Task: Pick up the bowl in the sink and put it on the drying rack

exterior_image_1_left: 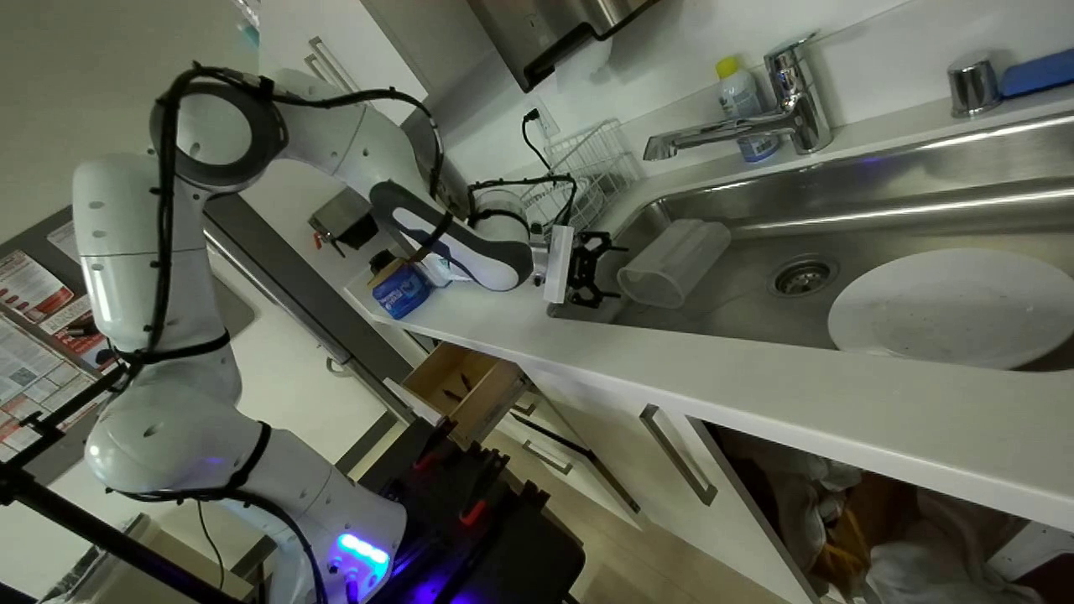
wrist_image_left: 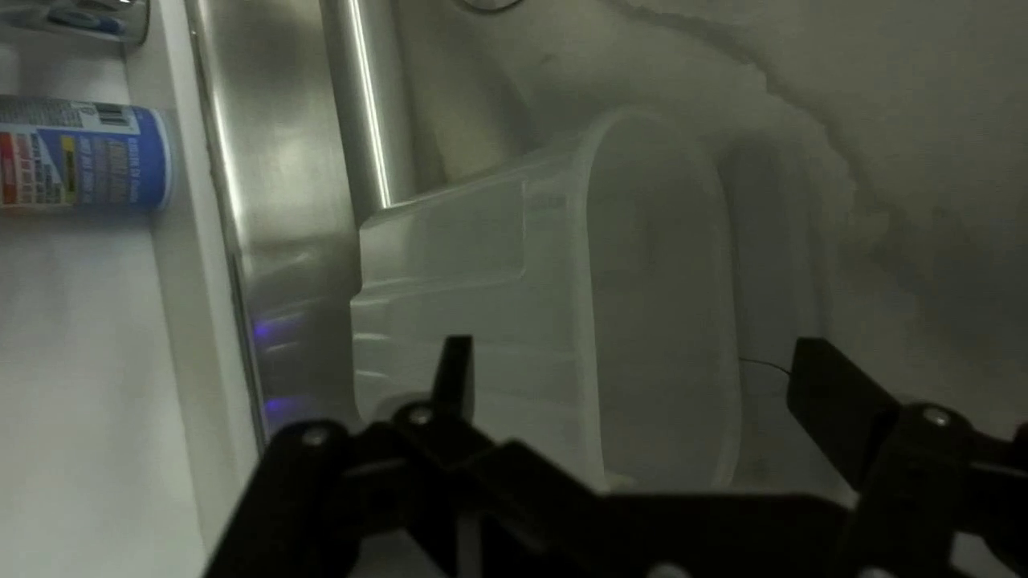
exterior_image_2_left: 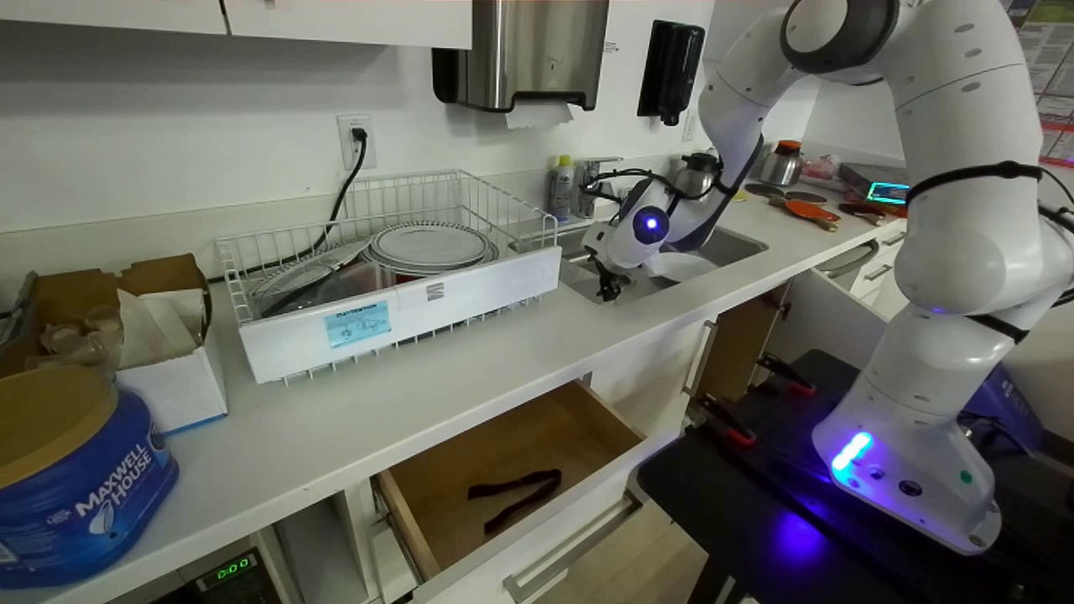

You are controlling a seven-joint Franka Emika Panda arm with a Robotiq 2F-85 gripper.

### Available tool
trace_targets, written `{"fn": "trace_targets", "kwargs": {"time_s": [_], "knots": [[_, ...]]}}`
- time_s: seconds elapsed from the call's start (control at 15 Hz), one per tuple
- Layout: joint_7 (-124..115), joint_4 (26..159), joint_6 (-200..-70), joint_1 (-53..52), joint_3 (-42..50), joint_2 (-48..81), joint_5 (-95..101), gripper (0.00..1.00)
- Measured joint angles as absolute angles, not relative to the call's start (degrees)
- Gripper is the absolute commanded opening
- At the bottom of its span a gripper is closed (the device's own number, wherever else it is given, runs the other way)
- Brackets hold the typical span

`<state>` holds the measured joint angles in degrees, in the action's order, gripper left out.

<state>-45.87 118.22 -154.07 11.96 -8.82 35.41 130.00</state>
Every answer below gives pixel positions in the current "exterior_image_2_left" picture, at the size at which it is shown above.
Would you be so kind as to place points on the soap bottle yellow cap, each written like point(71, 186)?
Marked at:
point(559, 189)

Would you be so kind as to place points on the pink cloth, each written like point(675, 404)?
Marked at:
point(824, 173)

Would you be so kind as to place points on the orange pliers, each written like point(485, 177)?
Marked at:
point(806, 209)

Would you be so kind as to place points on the appliance green display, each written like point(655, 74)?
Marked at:
point(224, 576)

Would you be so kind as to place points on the black wall dispenser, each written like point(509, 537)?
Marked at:
point(668, 68)

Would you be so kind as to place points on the white upper cabinet door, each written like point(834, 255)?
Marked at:
point(111, 12)
point(346, 19)

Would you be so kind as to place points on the stainless steel sink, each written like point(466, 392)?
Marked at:
point(734, 247)

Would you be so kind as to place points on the steel thermos red lid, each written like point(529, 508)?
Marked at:
point(783, 169)

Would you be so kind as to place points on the black robot cart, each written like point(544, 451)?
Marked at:
point(760, 524)

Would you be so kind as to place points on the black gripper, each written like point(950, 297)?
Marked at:
point(609, 268)

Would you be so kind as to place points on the small white box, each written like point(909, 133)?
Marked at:
point(174, 391)

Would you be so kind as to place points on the steel kettle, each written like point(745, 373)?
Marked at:
point(694, 180)

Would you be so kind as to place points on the black red cart tool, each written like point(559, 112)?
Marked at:
point(727, 423)
point(783, 377)

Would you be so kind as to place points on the white round plate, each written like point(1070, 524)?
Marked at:
point(694, 266)

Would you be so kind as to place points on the open wooden cabinet door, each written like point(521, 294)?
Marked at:
point(741, 347)

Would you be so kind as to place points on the steel paper towel dispenser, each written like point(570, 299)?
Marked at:
point(538, 50)

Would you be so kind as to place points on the round plate dark rim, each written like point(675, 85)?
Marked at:
point(431, 247)

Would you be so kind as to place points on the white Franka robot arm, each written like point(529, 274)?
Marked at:
point(962, 255)

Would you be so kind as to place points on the black device teal light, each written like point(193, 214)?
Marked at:
point(890, 192)

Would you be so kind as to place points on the white wall outlet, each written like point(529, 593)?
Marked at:
point(356, 151)

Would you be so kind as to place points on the blue coffee can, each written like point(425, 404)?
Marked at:
point(89, 503)

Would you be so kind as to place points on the open wooden drawer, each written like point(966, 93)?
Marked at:
point(492, 448)

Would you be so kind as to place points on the open cardboard box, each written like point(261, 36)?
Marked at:
point(68, 307)

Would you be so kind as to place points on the grey leaning plate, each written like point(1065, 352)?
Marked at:
point(304, 281)

